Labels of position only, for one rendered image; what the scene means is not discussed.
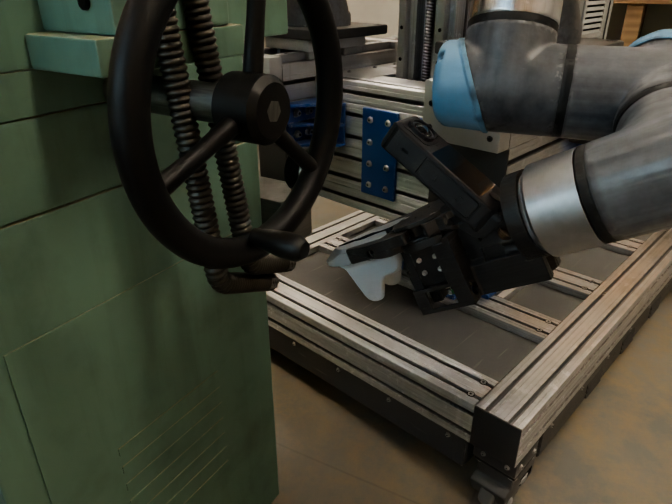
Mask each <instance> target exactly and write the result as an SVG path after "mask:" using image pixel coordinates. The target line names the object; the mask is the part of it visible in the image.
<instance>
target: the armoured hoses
mask: <svg viewBox="0 0 672 504"><path fill-rule="evenodd" d="M209 2H210V1H209V0H184V1H183V4H182V5H183V6H184V7H185V10H184V13H185V14H186V15H187V17H186V22H187V23H189V24H188V25H187V29H188V30H190V32H189V37H191V38H192V39H191V41H190V43H191V44H192V45H193V47H192V51H193V52H194V53H195V54H194V56H193V58H194V59H195V60H196V62H195V65H196V66H197V67H198V68H197V70H196V72H197V73H198V74H199V76H198V80H200V81H206V82H215V83H218V81H219V80H220V78H221V77H222V76H223V75H224V74H223V73H222V72H221V70H222V66H220V65H219V64H220V62H221V60H220V59H219V58H218V56H219V54H220V53H219V52H218V51H217V48H218V45H217V44H216V43H215V42H216V40H217V38H216V37H215V36H214V34H215V32H216V31H215V30H214V29H213V26H214V23H213V22H212V21H211V19H212V17H213V16H212V15H211V14H210V11H211V8H210V7H209V6H208V4H209ZM176 13H177V11H176V10H175V9H173V11H172V13H171V15H170V17H169V20H168V22H167V25H166V27H165V30H164V32H163V35H162V38H161V41H160V45H159V48H158V52H157V57H158V58H160V59H159V60H158V64H159V65H160V66H161V68H160V70H159V71H160V72H161V73H163V75H162V77H161V79H162V80H163V81H165V82H164V83H163V86H164V87H165V88H166V90H165V92H164V93H165V94H166V95H167V96H168V97H167V99H166V101H167V102H168V103H170V104H169V105H168V109H170V110H171V112H170V113H169V115H170V116H171V117H172V119H171V123H172V124H174V126H173V128H172V129H173V130H174V131H175V134H174V136H175V137H176V138H177V140H176V142H175V143H176V144H177V145H179V146H178V147H177V150H178V151H179V152H180V153H179V155H178V156H179V157H181V156H182V155H183V154H184V153H186V152H187V151H188V150H189V149H190V148H192V147H193V146H194V145H195V144H196V143H197V142H198V141H199V140H200V139H201V137H200V136H199V134H200V133H201V131H200V130H199V129H198V127H199V124H198V123H197V122H196V121H197V119H196V118H195V117H194V116H193V113H192V112H191V111H190V105H189V103H188V102H189V100H190V97H189V93H190V92H191V88H190V86H189V85H190V83H191V81H190V80H189V79H187V78H188V77H189V75H190V74H189V73H188V72H187V71H186V70H187V68H188V66H187V65H186V64H184V63H185V62H186V58H185V57H184V56H183V55H184V53H185V51H184V50H183V49H182V46H183V43H182V42H181V41H180V39H181V37H182V35H181V34H180V33H178V32H179V30H180V27H179V26H178V25H177V23H178V18H177V17H175V15H176ZM235 142H236V141H235V140H231V141H230V142H228V143H227V144H226V145H225V146H224V147H222V148H221V149H220V150H219V151H218V152H217V153H216V154H215V156H214V157H215V158H216V159H217V160H216V164H217V165H218V167H217V169H218V170H219V171H220V172H219V174H218V175H219V176H220V177H221V178H220V180H219V181H220V182H221V183H222V184H221V187H222V188H223V190H222V193H223V194H224V196H223V198H224V199H225V203H224V204H225V205H226V210H227V211H228V212H227V215H228V216H229V218H228V221H229V222H230V224H229V226H230V227H231V229H230V231H231V232H232V235H231V236H232V237H238V236H241V235H244V234H247V233H249V232H251V230H252V227H253V226H252V225H251V220H250V216H251V215H250V214H249V209H248V208H247V207H248V205H249V204H248V203H247V198H246V197H245V196H246V192H245V191H244V190H245V187H244V186H243V184H244V181H243V180H242V178H243V175H241V172H242V170H241V169H240V166H241V164H240V163H239V162H238V161H239V159H240V158H239V157H238V156H237V155H238V153H239V152H238V151H237V150H236V149H237V145H236V144H235ZM206 167H207V164H206V163H204V164H202V165H201V166H200V167H199V168H198V169H197V170H196V171H195V172H194V173H193V174H192V175H191V176H190V177H189V178H188V179H187V180H186V181H184V182H185V183H186V184H187V186H186V189H187V190H188V192H187V195H188V196H189V197H190V198H189V199H188V201H189V202H190V203H191V204H190V206H189V207H190V208H191V209H192V211H191V213H192V214H193V215H194V216H193V218H192V219H193V220H194V221H195V222H194V224H193V225H194V226H195V227H196V228H198V229H199V230H201V231H203V232H205V233H207V234H209V235H212V236H215V237H221V236H220V232H221V231H220V230H219V225H218V224H217V222H218V219H217V218H216V216H217V213H216V212H215V210H216V208H215V207H214V206H213V205H214V203H215V202H214V201H213V200H212V199H213V197H214V196H213V195H212V194H211V192H212V189H211V188H210V186H211V183H210V182H209V179H210V177H209V176H208V175H207V174H208V172H209V171H208V170H207V169H206ZM221 238H222V237H221ZM295 266H296V262H294V261H290V260H286V259H282V258H280V257H278V256H275V255H273V254H268V255H267V256H265V257H263V258H262V259H259V260H257V261H255V262H253V263H250V264H248V265H244V266H240V267H241V268H242V269H243V270H244V271H245V272H229V271H228V268H227V269H216V268H208V267H204V271H205V272H206V274H205V276H206V278H207V281H208V283H209V284H210V285H211V287H212V289H214V290H215V291H216V292H218V293H222V294H224V295H225V294H238V293H249V292H261V291H262V292H265V291H270V290H274V289H275V288H277V287H278V283H279V277H277V276H276V274H274V273H280V272H281V273H284V272H289V271H292V270H293V269H295Z"/></svg>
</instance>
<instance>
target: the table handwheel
mask: <svg viewBox="0 0 672 504"><path fill-rule="evenodd" d="M296 1H297V3H298V5H299V7H300V9H301V11H302V14H303V16H304V19H305V21H306V24H307V27H308V30H309V34H310V38H311V42H312V46H313V52H314V58H315V66H316V80H317V98H316V112H315V120H314V127H313V132H312V137H311V141H310V146H309V149H308V153H307V152H306V151H305V150H304V149H303V148H302V147H301V146H300V145H299V144H298V143H297V142H296V141H295V140H294V139H293V138H292V136H291V135H290V134H289V133H288V132H287V131H286V130H285V129H286V127H287V124H288V121H289V117H290V99H289V96H288V93H287V91H286V88H285V86H284V84H283V82H282V81H281V80H280V79H279V78H278V77H277V76H275V75H271V74H263V68H264V30H265V8H266V0H247V9H246V27H245V41H244V56H243V70H242V71H230V72H228V73H226V74H224V75H223V76H222V77H221V78H220V80H219V81H218V83H215V82H206V81H198V80H190V81H191V83H190V85H189V86H190V88H191V92H190V93H189V97H190V100H189V102H188V103H189V105H190V111H191V112H192V113H193V116H194V117H195V118H196V119H197V121H203V122H209V123H214V125H215V126H214V127H213V128H212V129H211V130H210V131H209V132H208V133H207V134H206V135H205V136H203V137H202V138H201V139H200V140H199V141H198V142H197V143H196V144H195V145H194V146H193V147H192V148H190V149H189V150H188V151H187V152H186V153H184V154H183V155H182V156H181V157H179V158H178V159H177V160H176V161H175V162H173V163H172V164H171V165H170V166H169V167H167V168H166V169H165V170H164V171H163V172H161V173H160V169H159V166H158V162H157V158H156V154H155V149H154V143H153V136H152V126H151V113H154V114H160V115H167V116H170V115H169V113H170V112H171V110H170V109H168V105H169V104H170V103H168V102H167V101H166V99H167V97H168V96H167V95H166V94H165V93H164V92H165V90H166V88H165V87H164V86H163V83H164V82H165V81H163V80H162V79H161V77H162V76H156V75H153V72H154V66H155V61H156V57H157V52H158V48H159V45H160V41H161V38H162V35H163V32H164V30H165V27H166V25H167V22H168V20H169V17H170V15H171V13H172V11H173V9H174V7H175V6H176V4H177V2H178V0H127V1H126V4H125V6H124V8H123V11H122V14H121V17H120V19H119V22H118V26H117V29H116V33H115V37H114V41H113V46H112V50H111V56H110V62H109V71H108V77H107V78H105V80H104V82H103V94H104V97H105V99H106V101H107V114H108V126H109V135H110V141H111V147H112V151H113V156H114V160H115V164H116V167H117V171H118V174H119V177H120V179H121V182H122V185H123V187H124V190H125V192H126V194H127V197H128V199H129V201H130V203H131V205H132V207H133V208H134V210H135V212H136V214H137V215H138V217H139V218H140V220H141V221H142V223H143V224H144V226H145V227H146V228H147V229H148V231H149V232H150V233H151V234H152V235H153V236H154V237H155V238H156V239H157V240H158V241H159V242H160V243H161V244H162V245H163V246H164V247H166V248H167V249H168V250H170V251H171V252H172V253H174V254H175V255H177V256H178V257H180V258H182V259H184V260H186V261H188V262H190V263H193V264H196V265H200V266H203V267H208V268H216V269H227V268H235V267H240V266H244V265H248V264H250V263H253V262H255V261H257V260H259V259H262V258H263V257H265V256H267V255H268V254H270V253H268V252H266V251H264V250H262V249H260V248H258V247H256V246H253V245H251V244H250V243H249V234H250V232H249V233H247V234H244V235H241V236H238V237H232V238H221V237H215V236H212V235H209V234H207V233H205V232H203V231H201V230H199V229H198V228H196V227H195V226H194V225H193V224H191V223H190V222H189V221H188V220H187V219H186V218H185V217H184V215H183V214H182V213H181V212H180V210H179V209H178V208H177V206H176V205H175V203H174V202H173V200H172V198H171V196H170V195H171V194H172V193H173V192H174V191H175V190H176V189H177V188H178V187H179V186H180V185H181V184H182V183H183V182H184V181H186V180H187V179H188V178H189V177H190V176H191V175H192V174H193V173H194V172H195V171H196V170H197V169H198V168H199V167H200V166H201V165H202V164H204V163H205V162H206V161H207V160H208V159H209V158H211V157H212V156H213V155H214V154H215V153H217V152H218V151H219V150H220V149H221V148H222V147H224V146H225V145H226V144H227V143H228V142H230V141H231V140H235V141H241V142H246V143H252V144H258V145H263V146H267V145H271V144H273V143H275V144H276V145H277V146H278V147H279V148H281V149H282V150H283V151H284V152H285V153H286V154H287V155H288V156H289V157H290V158H291V159H292V160H293V161H294V162H295V163H296V164H297V165H298V166H299V167H300V168H301V169H302V170H301V172H300V174H299V176H298V179H297V181H296V183H295V185H294V186H293V188H292V190H291V192H290V193H289V195H288V197H287V198H286V199H285V201H284V202H283V204H282V205H281V206H280V207H279V209H278V210H277V211H276V212H275V213H274V214H273V215H272V216H271V217H270V218H269V219H268V220H267V221H266V222H265V223H264V224H262V225H261V226H260V227H258V228H261V229H273V230H280V231H287V232H292V233H294V232H295V231H296V229H297V228H298V227H299V226H300V224H301V223H302V222H303V220H304V219H305V217H306V216H307V214H308V213H309V211H310V209H311V208H312V206H313V204H314V202H315V201H316V199H317V197H318V195H319V193H320V191H321V188H322V186H323V184H324V182H325V179H326V176H327V174H328V171H329V168H330V165H331V162H332V159H333V155H334V152H335V147H336V143H337V138H338V133H339V128H340V121H341V113H342V101H343V68H342V56H341V48H340V42H339V36H338V31H337V27H336V23H335V19H334V15H333V12H332V9H331V5H330V3H329V0H296Z"/></svg>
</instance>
